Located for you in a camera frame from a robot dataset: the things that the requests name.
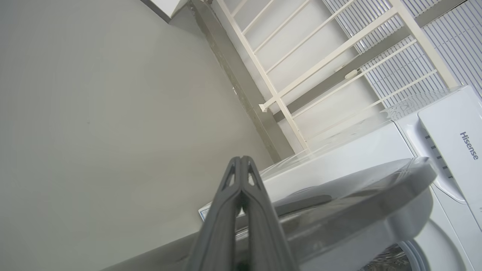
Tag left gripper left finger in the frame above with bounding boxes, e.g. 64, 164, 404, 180
186, 156, 243, 271

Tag blue and white energy label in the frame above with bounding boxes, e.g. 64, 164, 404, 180
198, 203, 213, 222

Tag white detergent drawer Hisense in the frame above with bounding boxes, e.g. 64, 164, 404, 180
417, 88, 482, 230

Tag white front-load washing machine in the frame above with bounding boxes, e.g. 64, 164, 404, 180
198, 85, 482, 271

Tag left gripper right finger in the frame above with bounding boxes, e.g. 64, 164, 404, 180
241, 156, 298, 271

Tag white metal drying rack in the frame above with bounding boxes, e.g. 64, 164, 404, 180
217, 0, 460, 151

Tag grey rubber door seal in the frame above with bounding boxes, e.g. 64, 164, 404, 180
399, 241, 430, 271

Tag steel washing machine drum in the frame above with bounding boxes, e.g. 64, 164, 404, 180
361, 244, 415, 271

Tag dark round washing machine door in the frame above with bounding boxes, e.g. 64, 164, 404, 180
233, 156, 438, 271

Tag striped window blind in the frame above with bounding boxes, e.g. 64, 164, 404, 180
324, 0, 482, 110

